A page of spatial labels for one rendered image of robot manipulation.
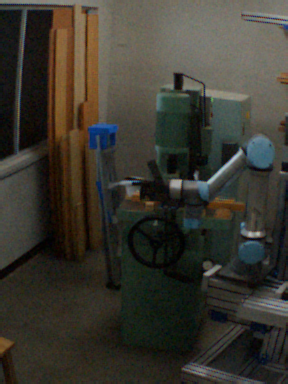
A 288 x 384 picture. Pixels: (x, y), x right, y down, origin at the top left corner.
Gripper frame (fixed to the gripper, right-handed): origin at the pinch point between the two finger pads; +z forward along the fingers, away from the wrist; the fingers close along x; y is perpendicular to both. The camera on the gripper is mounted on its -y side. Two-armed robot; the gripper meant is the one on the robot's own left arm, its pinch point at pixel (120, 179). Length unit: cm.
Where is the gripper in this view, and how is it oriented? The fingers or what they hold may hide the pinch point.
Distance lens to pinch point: 232.8
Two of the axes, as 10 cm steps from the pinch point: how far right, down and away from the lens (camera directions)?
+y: -0.5, 9.9, 1.6
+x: 1.5, -1.5, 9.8
